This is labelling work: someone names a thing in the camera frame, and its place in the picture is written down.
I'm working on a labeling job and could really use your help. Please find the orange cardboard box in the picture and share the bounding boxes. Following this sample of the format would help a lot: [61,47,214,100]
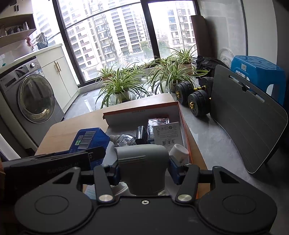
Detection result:
[82,101,200,200]

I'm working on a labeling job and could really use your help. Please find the clear round plastic cover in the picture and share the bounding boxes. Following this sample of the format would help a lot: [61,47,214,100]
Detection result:
[218,48,235,67]

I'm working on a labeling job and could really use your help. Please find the wall shelf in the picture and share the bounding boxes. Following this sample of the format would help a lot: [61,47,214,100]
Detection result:
[0,0,37,48]

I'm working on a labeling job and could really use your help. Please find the grey-blue bag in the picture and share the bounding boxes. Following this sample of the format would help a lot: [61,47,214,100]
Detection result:
[36,32,49,49]

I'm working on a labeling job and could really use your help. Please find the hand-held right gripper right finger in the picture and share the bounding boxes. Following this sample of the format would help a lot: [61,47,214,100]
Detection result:
[169,156,245,203]

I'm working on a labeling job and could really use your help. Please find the spider plant in terracotta pot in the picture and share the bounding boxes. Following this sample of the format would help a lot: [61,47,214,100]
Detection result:
[95,64,118,83]
[163,44,198,70]

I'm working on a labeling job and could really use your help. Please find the dark small bottle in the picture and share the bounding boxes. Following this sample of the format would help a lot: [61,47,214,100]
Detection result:
[135,126,148,145]

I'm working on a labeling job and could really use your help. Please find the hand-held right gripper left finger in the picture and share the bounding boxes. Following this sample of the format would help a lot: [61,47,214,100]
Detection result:
[48,161,120,203]

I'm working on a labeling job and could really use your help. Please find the grey plug-in vaporiser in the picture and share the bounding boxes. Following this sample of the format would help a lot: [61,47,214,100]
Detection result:
[113,145,170,196]

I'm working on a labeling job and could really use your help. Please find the black framed window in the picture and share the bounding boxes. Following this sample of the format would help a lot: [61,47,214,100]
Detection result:
[30,0,200,87]

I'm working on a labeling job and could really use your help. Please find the row of small ornaments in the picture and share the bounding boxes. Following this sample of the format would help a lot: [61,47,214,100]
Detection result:
[0,21,30,37]

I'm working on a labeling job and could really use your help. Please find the grey washing machine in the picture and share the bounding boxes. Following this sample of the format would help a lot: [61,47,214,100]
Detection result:
[0,58,65,147]

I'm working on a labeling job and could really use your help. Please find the clear glass refill bottle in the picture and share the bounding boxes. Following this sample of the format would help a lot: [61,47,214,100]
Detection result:
[110,134,137,147]

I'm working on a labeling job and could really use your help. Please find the blue plastic box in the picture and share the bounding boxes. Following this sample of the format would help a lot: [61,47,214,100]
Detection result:
[68,128,110,156]

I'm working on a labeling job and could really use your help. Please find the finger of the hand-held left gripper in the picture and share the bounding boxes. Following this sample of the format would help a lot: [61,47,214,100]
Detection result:
[54,146,106,163]

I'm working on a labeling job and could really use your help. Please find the white cabinet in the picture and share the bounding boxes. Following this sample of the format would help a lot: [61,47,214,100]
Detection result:
[0,44,79,109]

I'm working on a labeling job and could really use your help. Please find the white pill bottle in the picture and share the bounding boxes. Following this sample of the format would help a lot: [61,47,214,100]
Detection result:
[169,144,189,164]

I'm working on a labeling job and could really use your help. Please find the white barcode box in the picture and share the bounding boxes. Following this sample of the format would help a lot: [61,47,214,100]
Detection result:
[153,121,184,148]

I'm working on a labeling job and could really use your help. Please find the blue plastic stool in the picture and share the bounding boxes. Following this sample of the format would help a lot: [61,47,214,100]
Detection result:
[230,55,287,106]

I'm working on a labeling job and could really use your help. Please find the colourful card box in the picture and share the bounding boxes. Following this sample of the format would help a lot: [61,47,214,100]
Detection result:
[147,114,170,144]

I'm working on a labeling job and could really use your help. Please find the brown rolled mat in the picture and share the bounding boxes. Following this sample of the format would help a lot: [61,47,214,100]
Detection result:
[190,15,213,60]

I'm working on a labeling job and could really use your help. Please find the black bag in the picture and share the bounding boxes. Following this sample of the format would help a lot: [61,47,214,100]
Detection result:
[195,56,228,78]

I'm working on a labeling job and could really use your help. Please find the black dumbbell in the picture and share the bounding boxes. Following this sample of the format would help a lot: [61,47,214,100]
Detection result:
[175,77,215,105]
[188,90,213,117]

